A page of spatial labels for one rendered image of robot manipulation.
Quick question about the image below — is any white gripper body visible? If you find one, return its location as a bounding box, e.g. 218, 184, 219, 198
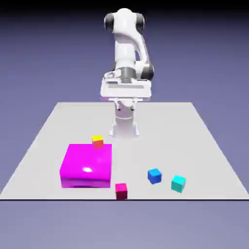
100, 77, 152, 102

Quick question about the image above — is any small yellow cube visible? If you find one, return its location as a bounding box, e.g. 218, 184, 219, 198
91, 135, 104, 150

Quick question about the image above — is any small blue cube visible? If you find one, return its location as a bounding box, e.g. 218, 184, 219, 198
147, 168, 162, 185

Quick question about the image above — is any small crimson cube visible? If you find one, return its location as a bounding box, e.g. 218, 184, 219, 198
115, 183, 128, 200

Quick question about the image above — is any small cyan cube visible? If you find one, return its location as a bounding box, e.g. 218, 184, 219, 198
171, 175, 187, 194

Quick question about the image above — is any large magenta box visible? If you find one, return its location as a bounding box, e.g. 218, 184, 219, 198
59, 143, 113, 189

